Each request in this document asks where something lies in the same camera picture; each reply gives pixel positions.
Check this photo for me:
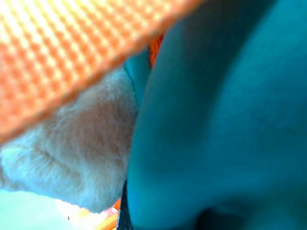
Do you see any orange and teal backpack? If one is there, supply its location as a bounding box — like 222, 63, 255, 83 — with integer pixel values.
0, 0, 307, 230

